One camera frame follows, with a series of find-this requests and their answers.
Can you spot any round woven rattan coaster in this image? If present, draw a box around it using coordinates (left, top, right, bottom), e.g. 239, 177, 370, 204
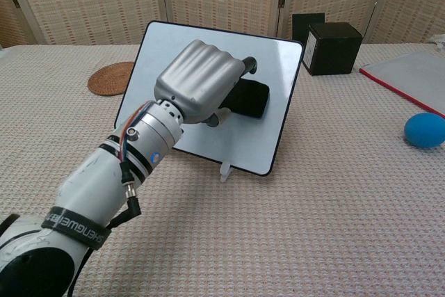
87, 61, 136, 96

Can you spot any blue ball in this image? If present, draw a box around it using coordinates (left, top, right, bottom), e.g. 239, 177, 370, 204
403, 112, 445, 150

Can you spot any black cardboard box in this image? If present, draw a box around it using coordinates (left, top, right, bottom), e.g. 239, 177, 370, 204
291, 13, 364, 77

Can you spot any black eraser block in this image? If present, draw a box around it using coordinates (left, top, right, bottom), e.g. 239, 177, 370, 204
219, 79, 270, 119

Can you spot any beige woven tablecloth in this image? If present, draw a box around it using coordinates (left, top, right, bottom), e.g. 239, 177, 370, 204
0, 34, 445, 297

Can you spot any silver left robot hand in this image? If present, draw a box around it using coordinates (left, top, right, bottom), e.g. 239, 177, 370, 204
154, 39, 258, 127

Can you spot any clear plastic board stand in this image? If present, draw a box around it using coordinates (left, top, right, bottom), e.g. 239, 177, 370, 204
219, 160, 236, 184

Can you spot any small black-framed whiteboard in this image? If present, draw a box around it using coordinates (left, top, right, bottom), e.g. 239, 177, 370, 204
113, 20, 304, 177

